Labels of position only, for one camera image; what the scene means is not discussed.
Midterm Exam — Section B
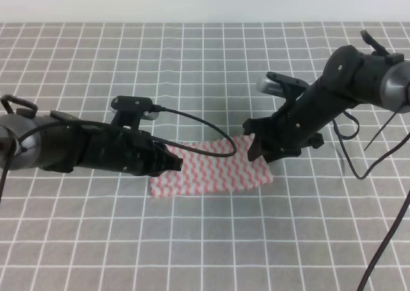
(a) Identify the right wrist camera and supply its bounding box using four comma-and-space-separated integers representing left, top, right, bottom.
256, 72, 309, 110

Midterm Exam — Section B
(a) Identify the pink white striped towel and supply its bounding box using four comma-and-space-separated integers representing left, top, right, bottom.
150, 135, 274, 197

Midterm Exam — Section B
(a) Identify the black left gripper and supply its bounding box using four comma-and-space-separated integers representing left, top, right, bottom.
72, 124, 183, 177

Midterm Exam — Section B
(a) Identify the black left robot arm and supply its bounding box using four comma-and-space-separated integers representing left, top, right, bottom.
1, 94, 183, 183

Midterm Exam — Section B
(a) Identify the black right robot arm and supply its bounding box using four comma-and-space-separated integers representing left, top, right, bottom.
243, 29, 409, 163

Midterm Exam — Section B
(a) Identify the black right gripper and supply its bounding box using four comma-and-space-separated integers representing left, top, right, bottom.
243, 113, 324, 163

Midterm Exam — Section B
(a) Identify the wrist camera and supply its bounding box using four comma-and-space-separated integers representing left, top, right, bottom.
110, 96, 159, 131
256, 72, 309, 110

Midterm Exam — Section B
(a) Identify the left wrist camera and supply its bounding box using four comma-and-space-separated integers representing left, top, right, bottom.
110, 96, 159, 131

